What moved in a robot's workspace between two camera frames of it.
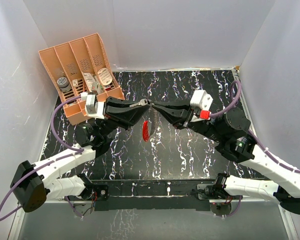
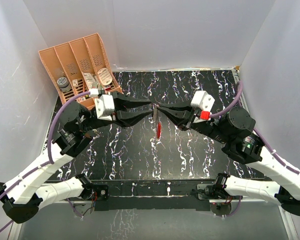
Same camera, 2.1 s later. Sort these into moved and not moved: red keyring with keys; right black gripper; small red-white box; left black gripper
Moved: red keyring with keys
Not moved: small red-white box; right black gripper; left black gripper
